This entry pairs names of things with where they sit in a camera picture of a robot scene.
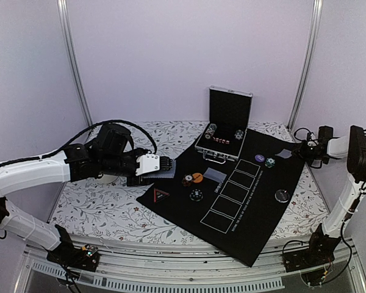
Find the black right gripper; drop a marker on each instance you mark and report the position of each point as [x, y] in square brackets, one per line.
[301, 151]

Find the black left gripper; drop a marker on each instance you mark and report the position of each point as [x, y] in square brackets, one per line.
[136, 182]

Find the dealt blue card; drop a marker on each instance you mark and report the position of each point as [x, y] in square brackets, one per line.
[214, 175]
[285, 154]

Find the green blue chip stack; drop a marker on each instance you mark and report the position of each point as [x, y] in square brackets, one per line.
[270, 162]

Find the black white dealer button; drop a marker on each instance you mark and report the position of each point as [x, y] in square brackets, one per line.
[282, 196]

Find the purple small blind button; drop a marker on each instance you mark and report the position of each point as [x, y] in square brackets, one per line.
[259, 158]

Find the blue playing card deck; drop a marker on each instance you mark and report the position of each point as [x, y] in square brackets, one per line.
[164, 174]

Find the orange black chip stack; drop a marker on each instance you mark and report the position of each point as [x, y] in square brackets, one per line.
[187, 180]

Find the orange big blind button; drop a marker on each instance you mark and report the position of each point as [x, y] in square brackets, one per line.
[197, 178]

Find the black and green chip stack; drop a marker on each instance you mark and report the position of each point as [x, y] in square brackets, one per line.
[196, 195]

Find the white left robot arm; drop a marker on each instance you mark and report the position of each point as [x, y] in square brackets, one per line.
[19, 141]

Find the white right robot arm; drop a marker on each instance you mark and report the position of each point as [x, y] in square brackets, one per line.
[331, 231]

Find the cream cylindrical cup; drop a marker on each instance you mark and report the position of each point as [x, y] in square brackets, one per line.
[107, 179]

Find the triangular all in button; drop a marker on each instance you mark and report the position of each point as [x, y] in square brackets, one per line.
[159, 195]

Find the green blue black chip row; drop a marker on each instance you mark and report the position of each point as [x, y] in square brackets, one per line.
[239, 134]

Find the aluminium poker chip case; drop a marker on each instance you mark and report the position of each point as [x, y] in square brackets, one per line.
[230, 111]

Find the red dice row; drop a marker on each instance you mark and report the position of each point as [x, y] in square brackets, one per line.
[222, 141]

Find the black poker table mat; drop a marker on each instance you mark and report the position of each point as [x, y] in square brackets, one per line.
[239, 215]

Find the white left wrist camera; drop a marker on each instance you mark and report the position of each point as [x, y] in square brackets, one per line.
[147, 163]

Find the front aluminium rail base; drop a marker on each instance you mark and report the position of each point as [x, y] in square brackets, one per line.
[199, 267]

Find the right aluminium frame post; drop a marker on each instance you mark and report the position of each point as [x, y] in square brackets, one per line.
[310, 48]

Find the aluminium frame post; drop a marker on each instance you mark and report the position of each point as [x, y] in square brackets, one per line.
[64, 19]
[310, 48]

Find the left aluminium frame post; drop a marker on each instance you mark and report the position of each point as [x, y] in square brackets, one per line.
[64, 19]

